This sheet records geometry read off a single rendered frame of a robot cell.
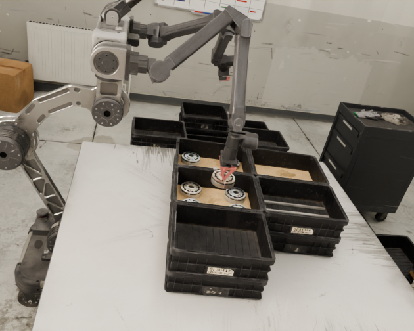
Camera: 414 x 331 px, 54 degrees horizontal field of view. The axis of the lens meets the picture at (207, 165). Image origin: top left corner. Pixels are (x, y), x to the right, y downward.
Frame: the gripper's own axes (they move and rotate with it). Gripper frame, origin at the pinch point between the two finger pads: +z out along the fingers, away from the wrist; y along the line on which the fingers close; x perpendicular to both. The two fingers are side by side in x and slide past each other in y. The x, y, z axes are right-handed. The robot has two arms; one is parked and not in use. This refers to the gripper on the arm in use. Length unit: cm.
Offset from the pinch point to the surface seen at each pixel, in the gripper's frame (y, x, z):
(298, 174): 45, -52, 19
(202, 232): -14.5, 5.4, 21.8
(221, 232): -12.7, -3.3, 21.4
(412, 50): 342, -260, -11
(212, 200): 9.7, -0.3, 21.5
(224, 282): -38.3, -3.3, 24.3
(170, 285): -37, 17, 31
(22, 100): 247, 169, 104
